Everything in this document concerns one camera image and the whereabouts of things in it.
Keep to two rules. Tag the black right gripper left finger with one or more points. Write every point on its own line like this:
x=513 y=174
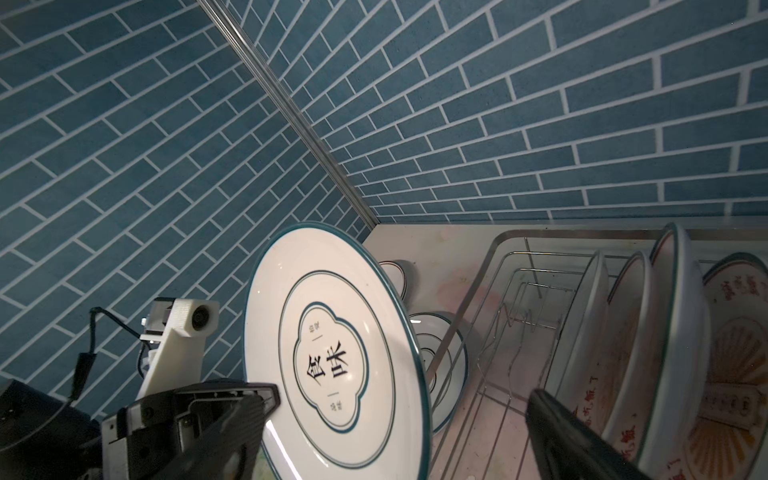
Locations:
x=227 y=449

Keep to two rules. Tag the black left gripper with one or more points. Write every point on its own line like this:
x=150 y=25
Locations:
x=140 y=439

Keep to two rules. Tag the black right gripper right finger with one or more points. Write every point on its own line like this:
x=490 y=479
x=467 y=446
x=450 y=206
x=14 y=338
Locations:
x=565 y=448

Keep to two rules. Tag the white plate green flower emblem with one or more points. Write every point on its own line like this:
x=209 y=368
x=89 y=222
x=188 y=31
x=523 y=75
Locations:
x=446 y=387

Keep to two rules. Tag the white plate red chinese characters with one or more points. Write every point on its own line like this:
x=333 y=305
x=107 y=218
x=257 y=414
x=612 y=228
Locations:
x=397 y=277

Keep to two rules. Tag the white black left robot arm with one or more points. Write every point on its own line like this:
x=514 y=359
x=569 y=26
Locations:
x=43 y=438

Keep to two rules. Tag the white plate orange sunburst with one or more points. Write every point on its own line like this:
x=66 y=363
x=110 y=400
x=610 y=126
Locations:
x=598 y=395

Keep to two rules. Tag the steel wire dish rack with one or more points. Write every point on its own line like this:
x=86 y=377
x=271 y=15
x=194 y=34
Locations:
x=511 y=319

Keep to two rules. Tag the aluminium corner post left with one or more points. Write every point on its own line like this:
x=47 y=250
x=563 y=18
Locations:
x=258 y=66

